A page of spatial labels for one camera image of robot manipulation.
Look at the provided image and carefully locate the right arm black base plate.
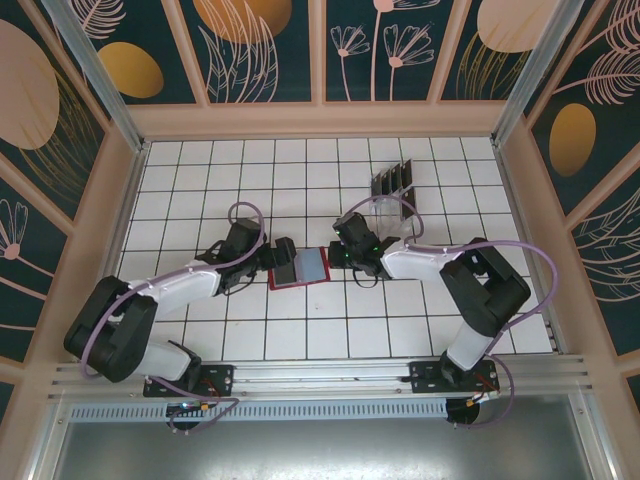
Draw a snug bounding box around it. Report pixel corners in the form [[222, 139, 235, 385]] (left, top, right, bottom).
[[408, 360, 501, 396]]

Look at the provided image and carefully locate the aluminium corner post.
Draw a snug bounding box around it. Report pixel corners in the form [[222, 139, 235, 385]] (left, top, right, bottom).
[[489, 0, 599, 149], [40, 0, 152, 154]]

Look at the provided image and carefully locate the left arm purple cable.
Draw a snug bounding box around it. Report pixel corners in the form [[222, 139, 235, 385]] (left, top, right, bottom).
[[79, 201, 246, 436]]

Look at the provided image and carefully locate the aluminium frame rail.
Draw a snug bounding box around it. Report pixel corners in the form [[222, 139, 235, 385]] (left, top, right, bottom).
[[47, 353, 596, 401]]

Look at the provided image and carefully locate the clear acrylic card rack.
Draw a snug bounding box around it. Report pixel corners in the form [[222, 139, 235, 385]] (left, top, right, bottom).
[[368, 158, 419, 235]]

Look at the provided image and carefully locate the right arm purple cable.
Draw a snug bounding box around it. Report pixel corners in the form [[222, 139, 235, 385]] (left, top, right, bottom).
[[339, 195, 559, 431]]

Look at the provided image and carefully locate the small green circuit board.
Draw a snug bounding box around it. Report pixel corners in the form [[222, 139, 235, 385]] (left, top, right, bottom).
[[167, 399, 215, 417]]

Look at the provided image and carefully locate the grey metal sheet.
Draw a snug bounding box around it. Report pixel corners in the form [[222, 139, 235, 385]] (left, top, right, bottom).
[[29, 417, 619, 480]]

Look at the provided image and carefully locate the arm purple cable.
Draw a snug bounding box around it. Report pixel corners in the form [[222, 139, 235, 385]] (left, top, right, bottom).
[[339, 195, 559, 431], [79, 201, 246, 436]]

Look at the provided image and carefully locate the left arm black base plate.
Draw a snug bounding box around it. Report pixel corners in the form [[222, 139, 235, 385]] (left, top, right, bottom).
[[143, 364, 236, 399]]

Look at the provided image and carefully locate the red card holder wallet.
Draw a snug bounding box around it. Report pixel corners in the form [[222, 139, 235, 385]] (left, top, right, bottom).
[[267, 244, 332, 292]]

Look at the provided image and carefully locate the grey slotted cable duct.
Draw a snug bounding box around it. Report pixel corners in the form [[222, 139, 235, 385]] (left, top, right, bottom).
[[69, 399, 449, 421]]

